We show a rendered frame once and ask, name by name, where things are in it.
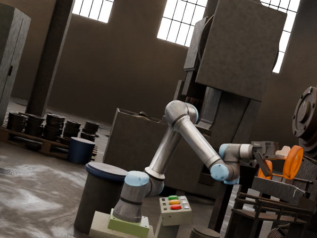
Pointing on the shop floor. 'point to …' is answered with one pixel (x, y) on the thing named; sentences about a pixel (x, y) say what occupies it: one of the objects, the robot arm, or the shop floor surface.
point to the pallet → (46, 132)
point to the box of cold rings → (151, 150)
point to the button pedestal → (172, 218)
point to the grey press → (230, 72)
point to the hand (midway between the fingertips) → (294, 158)
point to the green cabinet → (10, 50)
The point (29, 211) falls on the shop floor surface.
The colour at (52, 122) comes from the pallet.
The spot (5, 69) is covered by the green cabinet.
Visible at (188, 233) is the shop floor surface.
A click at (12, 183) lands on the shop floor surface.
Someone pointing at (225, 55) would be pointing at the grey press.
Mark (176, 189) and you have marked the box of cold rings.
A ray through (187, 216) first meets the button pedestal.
